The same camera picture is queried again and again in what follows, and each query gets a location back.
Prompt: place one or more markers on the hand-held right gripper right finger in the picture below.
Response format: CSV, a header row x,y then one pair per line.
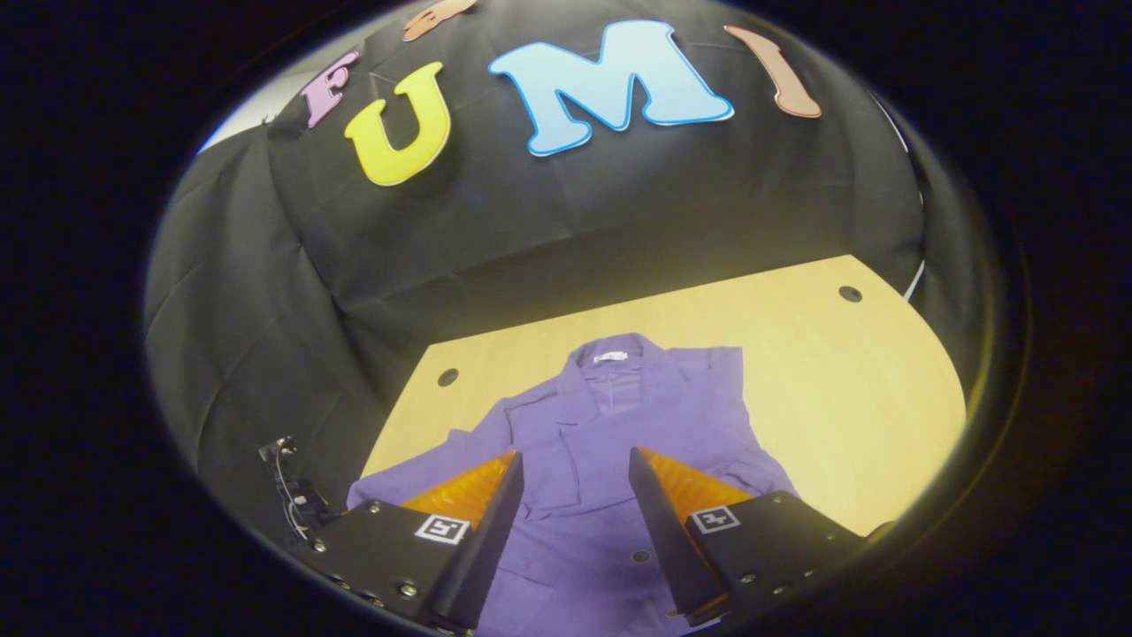
x,y
663,540

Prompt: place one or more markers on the black backdrop cloth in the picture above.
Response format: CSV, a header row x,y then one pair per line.
x,y
619,203

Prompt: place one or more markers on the purple shirt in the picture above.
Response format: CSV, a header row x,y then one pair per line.
x,y
619,416

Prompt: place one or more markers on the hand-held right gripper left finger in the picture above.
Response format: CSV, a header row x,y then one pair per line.
x,y
495,548

